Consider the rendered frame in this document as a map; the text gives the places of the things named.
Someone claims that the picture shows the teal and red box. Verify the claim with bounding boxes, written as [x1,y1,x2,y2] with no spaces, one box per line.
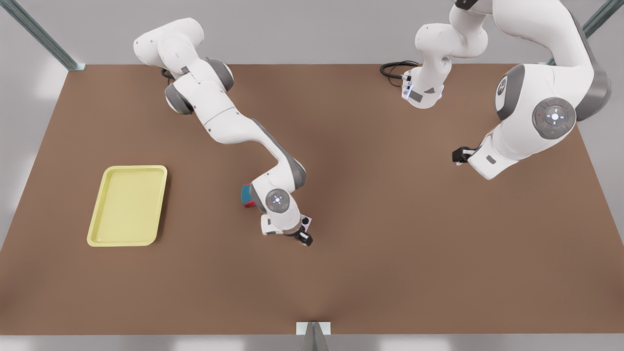
[240,183,258,209]

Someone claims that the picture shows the yellow rectangular tray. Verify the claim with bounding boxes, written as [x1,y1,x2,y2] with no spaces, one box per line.
[87,165,168,247]

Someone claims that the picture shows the silver frame post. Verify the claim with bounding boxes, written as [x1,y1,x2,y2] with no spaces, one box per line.
[0,0,86,72]
[296,322,332,351]
[546,0,624,66]

